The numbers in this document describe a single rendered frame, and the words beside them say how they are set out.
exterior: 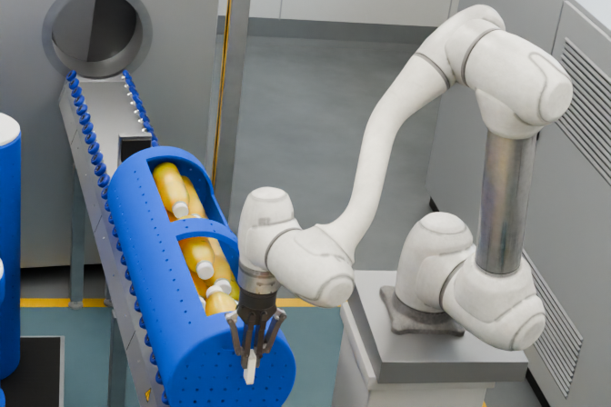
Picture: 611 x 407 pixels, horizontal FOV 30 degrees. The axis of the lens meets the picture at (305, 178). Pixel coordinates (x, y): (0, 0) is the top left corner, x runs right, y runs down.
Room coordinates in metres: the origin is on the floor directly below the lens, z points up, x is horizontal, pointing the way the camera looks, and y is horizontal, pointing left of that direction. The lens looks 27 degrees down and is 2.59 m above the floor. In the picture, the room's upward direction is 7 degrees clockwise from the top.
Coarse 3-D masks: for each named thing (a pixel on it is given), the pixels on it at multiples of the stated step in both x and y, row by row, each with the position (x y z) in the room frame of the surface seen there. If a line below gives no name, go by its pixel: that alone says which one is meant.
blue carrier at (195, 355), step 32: (128, 160) 2.74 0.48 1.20; (160, 160) 2.78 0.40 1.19; (192, 160) 2.77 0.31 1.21; (128, 192) 2.61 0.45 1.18; (128, 224) 2.49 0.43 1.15; (160, 224) 2.40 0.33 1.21; (192, 224) 2.38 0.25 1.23; (224, 224) 2.63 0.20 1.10; (128, 256) 2.41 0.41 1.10; (160, 256) 2.28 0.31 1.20; (160, 288) 2.18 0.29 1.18; (192, 288) 2.12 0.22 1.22; (160, 320) 2.09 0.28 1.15; (192, 320) 2.02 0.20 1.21; (224, 320) 2.00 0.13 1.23; (160, 352) 2.02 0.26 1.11; (192, 352) 1.94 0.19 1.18; (224, 352) 1.97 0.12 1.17; (288, 352) 2.02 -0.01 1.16; (192, 384) 1.94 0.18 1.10; (224, 384) 1.97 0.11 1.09; (256, 384) 1.99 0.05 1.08; (288, 384) 2.02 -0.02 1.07
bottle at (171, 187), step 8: (160, 168) 2.73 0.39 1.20; (168, 168) 2.72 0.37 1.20; (176, 168) 2.75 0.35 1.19; (160, 176) 2.69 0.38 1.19; (168, 176) 2.68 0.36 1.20; (176, 176) 2.69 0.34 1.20; (160, 184) 2.66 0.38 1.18; (168, 184) 2.64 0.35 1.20; (176, 184) 2.64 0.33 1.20; (184, 184) 2.67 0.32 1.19; (160, 192) 2.64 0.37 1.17; (168, 192) 2.61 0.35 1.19; (176, 192) 2.61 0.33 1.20; (184, 192) 2.62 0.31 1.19; (168, 200) 2.59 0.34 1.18; (176, 200) 2.59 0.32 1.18; (184, 200) 2.59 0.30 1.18; (168, 208) 2.59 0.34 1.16
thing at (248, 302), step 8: (240, 288) 1.93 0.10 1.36; (240, 296) 1.93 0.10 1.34; (248, 296) 1.91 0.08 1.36; (256, 296) 1.91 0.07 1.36; (264, 296) 1.91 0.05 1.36; (272, 296) 1.92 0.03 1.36; (240, 304) 1.92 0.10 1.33; (248, 304) 1.91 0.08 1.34; (256, 304) 1.91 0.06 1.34; (264, 304) 1.91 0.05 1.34; (272, 304) 1.92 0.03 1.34; (240, 312) 1.92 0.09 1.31; (248, 312) 1.93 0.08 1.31; (256, 312) 1.93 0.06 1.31; (272, 312) 1.94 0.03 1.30; (256, 320) 1.93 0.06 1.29
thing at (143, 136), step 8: (120, 136) 3.13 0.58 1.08; (128, 136) 3.14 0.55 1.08; (136, 136) 3.15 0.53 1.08; (144, 136) 3.15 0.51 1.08; (120, 144) 3.13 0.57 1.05; (128, 144) 3.12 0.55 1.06; (136, 144) 3.13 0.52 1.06; (144, 144) 3.14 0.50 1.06; (120, 152) 3.13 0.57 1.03; (128, 152) 3.12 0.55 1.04; (136, 152) 3.13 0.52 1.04; (120, 160) 3.13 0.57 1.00
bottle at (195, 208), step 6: (186, 180) 2.78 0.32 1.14; (186, 186) 2.74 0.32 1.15; (192, 186) 2.75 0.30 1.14; (192, 192) 2.71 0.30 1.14; (192, 198) 2.67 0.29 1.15; (198, 198) 2.70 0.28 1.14; (192, 204) 2.65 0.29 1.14; (198, 204) 2.66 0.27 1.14; (192, 210) 2.63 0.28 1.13; (198, 210) 2.64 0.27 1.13
